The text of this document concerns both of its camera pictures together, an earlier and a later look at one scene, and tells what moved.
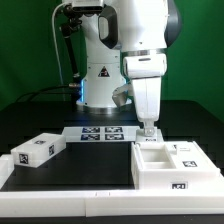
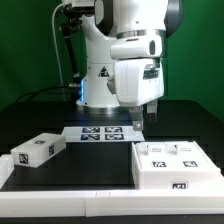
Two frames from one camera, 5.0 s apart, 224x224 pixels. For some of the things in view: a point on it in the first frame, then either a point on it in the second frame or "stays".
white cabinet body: (173, 165) stays
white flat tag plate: (100, 133) stays
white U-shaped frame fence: (99, 203) stays
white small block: (141, 137) to (153, 156)
